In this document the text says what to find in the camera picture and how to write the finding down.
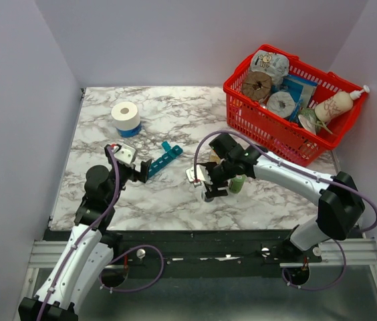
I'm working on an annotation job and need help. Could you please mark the silver wrapped roll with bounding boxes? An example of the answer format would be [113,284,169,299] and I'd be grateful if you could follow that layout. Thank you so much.
[266,91,296,118]

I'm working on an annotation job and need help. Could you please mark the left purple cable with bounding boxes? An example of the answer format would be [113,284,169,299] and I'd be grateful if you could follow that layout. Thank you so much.
[34,144,166,321]

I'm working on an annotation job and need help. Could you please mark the teal weekly pill organizer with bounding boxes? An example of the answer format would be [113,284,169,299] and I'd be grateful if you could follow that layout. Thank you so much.
[148,141,183,179]

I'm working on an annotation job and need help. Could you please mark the cream pump lotion bottle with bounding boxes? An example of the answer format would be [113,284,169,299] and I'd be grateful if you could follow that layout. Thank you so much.
[314,85,370,123]

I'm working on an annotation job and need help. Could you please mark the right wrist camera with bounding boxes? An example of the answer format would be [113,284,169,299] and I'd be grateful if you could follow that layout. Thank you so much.
[185,165,213,187]

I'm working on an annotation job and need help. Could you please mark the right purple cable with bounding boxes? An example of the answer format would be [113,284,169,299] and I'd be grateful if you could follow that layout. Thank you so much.
[193,130,377,292]

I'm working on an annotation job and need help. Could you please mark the blue tape roll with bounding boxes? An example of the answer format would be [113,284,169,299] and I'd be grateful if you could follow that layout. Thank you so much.
[117,123,142,138]

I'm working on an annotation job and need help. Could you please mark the amber pill bottle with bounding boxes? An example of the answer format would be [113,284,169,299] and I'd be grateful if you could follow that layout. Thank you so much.
[209,149,221,164]

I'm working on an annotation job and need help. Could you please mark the white toilet paper roll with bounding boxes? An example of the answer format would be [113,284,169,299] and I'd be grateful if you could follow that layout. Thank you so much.
[111,102,141,131]

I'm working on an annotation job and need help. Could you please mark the green pill bottle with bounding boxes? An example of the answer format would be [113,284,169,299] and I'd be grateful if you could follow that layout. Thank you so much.
[229,175,247,194]

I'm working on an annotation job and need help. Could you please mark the printed wrapped package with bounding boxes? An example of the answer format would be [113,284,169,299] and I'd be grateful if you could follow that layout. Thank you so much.
[249,50,289,86]

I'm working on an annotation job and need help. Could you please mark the white pill bottle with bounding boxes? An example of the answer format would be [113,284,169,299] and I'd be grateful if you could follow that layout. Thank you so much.
[201,187,214,203]

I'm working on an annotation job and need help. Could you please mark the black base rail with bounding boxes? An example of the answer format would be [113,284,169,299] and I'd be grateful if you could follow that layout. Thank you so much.
[43,229,365,280]

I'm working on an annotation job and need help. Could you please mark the green white pouch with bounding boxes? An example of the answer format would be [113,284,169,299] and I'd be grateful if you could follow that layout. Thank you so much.
[297,108,334,135]

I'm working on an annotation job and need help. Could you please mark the blue packet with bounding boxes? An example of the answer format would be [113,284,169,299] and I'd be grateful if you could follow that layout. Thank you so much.
[281,74,318,108]

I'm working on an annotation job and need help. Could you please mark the purple cable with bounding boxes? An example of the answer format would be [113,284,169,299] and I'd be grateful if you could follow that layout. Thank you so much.
[34,144,166,321]
[193,130,377,292]

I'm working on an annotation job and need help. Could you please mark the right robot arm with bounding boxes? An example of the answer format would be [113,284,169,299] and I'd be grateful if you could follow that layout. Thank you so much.
[203,133,365,262]

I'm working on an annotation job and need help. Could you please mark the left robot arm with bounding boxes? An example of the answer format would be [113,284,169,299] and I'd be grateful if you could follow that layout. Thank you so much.
[18,158,151,320]

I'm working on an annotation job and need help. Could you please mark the red shopping basket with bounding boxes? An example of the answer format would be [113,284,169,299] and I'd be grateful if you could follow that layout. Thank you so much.
[223,44,368,167]

